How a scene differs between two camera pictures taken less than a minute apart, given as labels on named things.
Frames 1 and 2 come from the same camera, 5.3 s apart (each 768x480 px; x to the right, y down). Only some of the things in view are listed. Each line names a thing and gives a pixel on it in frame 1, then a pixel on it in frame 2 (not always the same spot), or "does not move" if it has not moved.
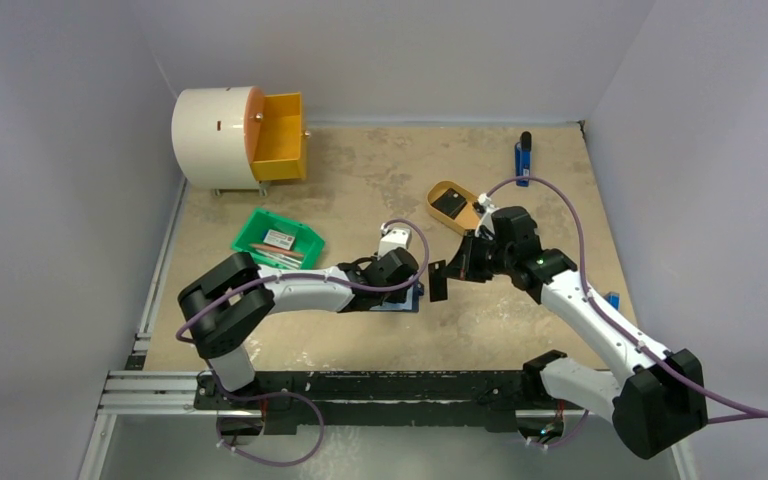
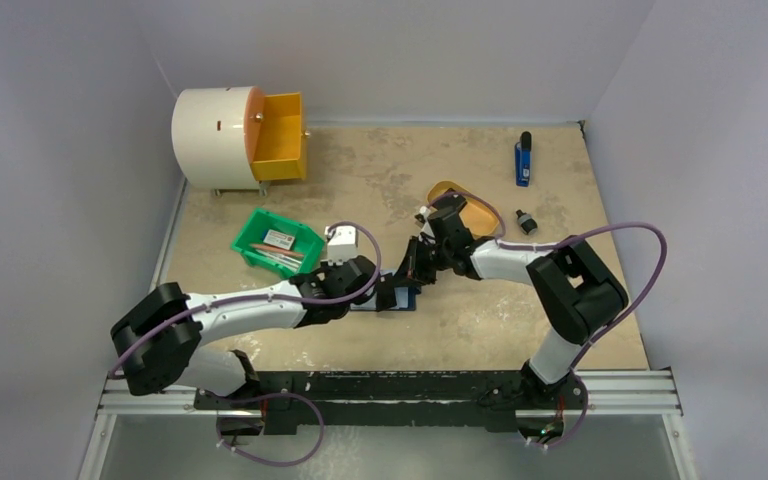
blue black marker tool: x=522 y=158 does not move
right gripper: x=462 y=266 → x=427 y=258
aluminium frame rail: x=157 y=393 does not move
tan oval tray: x=467 y=218 does not move
